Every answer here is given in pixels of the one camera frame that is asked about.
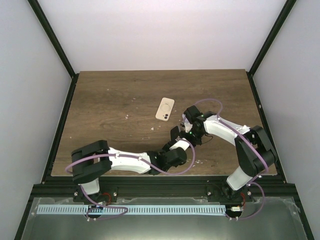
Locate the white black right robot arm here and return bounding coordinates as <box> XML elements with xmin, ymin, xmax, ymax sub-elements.
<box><xmin>180</xmin><ymin>105</ymin><xmax>279</xmax><ymax>202</ymax></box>

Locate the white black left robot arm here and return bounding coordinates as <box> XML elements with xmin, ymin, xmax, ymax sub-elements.
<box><xmin>66</xmin><ymin>127</ymin><xmax>190</xmax><ymax>202</ymax></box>

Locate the beige phone case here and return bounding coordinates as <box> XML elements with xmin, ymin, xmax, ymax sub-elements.
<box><xmin>155</xmin><ymin>97</ymin><xmax>175</xmax><ymax>122</ymax></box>

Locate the grey metal front plate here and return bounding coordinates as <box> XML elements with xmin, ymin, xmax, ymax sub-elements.
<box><xmin>22</xmin><ymin>197</ymin><xmax>307</xmax><ymax>240</ymax></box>

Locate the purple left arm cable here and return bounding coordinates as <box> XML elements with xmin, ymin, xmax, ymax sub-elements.
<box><xmin>64</xmin><ymin>142</ymin><xmax>196</xmax><ymax>222</ymax></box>

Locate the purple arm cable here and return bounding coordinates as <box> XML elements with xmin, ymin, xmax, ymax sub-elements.
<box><xmin>64</xmin><ymin>142</ymin><xmax>196</xmax><ymax>222</ymax></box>
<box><xmin>181</xmin><ymin>98</ymin><xmax>270</xmax><ymax>221</ymax></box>

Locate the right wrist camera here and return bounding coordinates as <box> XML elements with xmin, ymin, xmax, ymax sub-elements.
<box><xmin>181</xmin><ymin>114</ymin><xmax>193</xmax><ymax>133</ymax></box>

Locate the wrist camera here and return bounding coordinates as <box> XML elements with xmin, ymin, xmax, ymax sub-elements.
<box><xmin>169</xmin><ymin>139</ymin><xmax>190</xmax><ymax>151</ymax></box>
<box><xmin>181</xmin><ymin>114</ymin><xmax>193</xmax><ymax>133</ymax></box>

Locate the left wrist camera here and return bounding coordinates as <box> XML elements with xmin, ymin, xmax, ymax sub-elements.
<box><xmin>169</xmin><ymin>139</ymin><xmax>190</xmax><ymax>151</ymax></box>

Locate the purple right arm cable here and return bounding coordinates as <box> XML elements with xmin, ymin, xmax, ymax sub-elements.
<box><xmin>181</xmin><ymin>98</ymin><xmax>270</xmax><ymax>221</ymax></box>

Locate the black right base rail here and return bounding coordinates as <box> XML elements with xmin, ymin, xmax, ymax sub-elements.
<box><xmin>246</xmin><ymin>71</ymin><xmax>314</xmax><ymax>240</ymax></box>

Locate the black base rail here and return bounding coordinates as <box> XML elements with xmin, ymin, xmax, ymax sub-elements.
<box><xmin>14</xmin><ymin>73</ymin><xmax>80</xmax><ymax>240</ymax></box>
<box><xmin>246</xmin><ymin>71</ymin><xmax>314</xmax><ymax>240</ymax></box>

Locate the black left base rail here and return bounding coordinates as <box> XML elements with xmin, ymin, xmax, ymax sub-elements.
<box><xmin>14</xmin><ymin>73</ymin><xmax>80</xmax><ymax>240</ymax></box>

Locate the black front mounting rail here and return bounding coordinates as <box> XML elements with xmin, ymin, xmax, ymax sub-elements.
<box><xmin>32</xmin><ymin>174</ymin><xmax>296</xmax><ymax>203</ymax></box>

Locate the light blue slotted cable duct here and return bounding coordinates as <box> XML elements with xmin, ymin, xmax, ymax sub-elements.
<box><xmin>36</xmin><ymin>204</ymin><xmax>226</xmax><ymax>216</ymax></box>

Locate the black right frame post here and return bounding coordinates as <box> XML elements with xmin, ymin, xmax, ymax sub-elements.
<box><xmin>248</xmin><ymin>0</ymin><xmax>297</xmax><ymax>76</ymax></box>

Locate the black frame post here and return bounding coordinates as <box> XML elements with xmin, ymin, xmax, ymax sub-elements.
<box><xmin>27</xmin><ymin>0</ymin><xmax>76</xmax><ymax>79</ymax></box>
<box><xmin>248</xmin><ymin>0</ymin><xmax>297</xmax><ymax>76</ymax></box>

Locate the black left frame post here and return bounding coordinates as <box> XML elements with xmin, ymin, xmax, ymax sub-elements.
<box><xmin>27</xmin><ymin>0</ymin><xmax>76</xmax><ymax>79</ymax></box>

